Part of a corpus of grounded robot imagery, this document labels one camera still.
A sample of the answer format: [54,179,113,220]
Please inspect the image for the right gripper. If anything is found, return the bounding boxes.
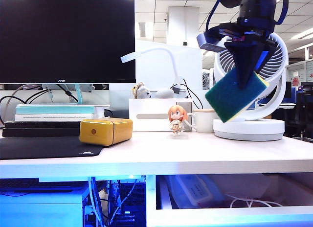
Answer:
[219,16,279,90]

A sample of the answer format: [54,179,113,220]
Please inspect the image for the teal book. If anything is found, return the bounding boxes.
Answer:
[15,106,95,114]

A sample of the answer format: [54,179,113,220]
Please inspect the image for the white pedestal cabinet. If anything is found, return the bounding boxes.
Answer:
[0,187,90,227]

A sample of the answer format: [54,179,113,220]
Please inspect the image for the black looped cable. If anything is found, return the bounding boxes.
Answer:
[0,89,49,125]

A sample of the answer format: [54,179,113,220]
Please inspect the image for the white coiled cable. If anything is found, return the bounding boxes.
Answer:
[224,194,284,208]

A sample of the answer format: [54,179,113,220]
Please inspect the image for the white partition panel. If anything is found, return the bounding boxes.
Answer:
[135,40,203,91]

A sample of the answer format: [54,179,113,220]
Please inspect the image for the black monitor cable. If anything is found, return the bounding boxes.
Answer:
[56,84,79,103]

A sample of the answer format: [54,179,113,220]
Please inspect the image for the beige grey plush toy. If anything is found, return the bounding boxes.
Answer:
[132,82,152,100]

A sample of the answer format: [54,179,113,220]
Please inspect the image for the black lamp cable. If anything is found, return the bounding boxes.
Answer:
[182,79,203,110]

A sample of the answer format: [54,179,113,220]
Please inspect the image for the white mug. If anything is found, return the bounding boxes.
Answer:
[187,110,220,134]

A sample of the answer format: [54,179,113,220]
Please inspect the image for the black flat box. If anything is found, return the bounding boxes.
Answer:
[4,121,81,129]
[1,128,81,138]

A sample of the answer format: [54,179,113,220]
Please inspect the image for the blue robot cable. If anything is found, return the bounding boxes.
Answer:
[206,0,289,32]

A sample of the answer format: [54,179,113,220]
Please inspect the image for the white desk fan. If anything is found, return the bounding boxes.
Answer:
[209,32,289,142]

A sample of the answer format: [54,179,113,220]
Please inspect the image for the white desk drawer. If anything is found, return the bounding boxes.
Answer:
[146,174,313,227]

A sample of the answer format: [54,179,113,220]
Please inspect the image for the orange-haired anime figure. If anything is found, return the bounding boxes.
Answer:
[167,105,188,136]

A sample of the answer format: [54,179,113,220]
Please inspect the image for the white book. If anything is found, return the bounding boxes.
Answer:
[14,113,95,122]

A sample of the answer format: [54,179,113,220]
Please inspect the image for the black mouse pad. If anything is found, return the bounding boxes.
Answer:
[0,136,103,160]

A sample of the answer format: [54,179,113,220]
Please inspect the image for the white square pillar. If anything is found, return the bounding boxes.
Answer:
[167,6,200,48]

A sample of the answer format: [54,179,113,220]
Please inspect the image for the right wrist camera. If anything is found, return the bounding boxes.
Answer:
[197,26,229,53]

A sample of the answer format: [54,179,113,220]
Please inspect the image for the white power strip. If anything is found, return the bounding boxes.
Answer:
[171,175,225,207]

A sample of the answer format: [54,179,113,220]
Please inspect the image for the white hanging cables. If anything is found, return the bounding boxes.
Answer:
[88,177,103,227]

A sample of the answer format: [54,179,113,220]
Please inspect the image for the small white background fan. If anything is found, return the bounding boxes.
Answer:
[202,71,211,91]

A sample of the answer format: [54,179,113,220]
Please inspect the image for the yellow green cleaning sponge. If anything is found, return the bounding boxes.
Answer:
[204,70,269,124]

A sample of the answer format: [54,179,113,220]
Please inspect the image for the white gooseneck desk lamp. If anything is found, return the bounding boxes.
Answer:
[120,46,188,99]

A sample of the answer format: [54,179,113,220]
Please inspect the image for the black AOC monitor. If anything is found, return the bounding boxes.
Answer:
[0,0,136,85]

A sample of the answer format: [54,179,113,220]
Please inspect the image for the white tissue box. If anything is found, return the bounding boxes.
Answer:
[129,98,194,132]

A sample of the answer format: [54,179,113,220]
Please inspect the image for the black computer tower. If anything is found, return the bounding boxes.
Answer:
[107,180,147,227]

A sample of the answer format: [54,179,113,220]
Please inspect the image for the yellow tin box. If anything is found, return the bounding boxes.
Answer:
[79,118,134,147]

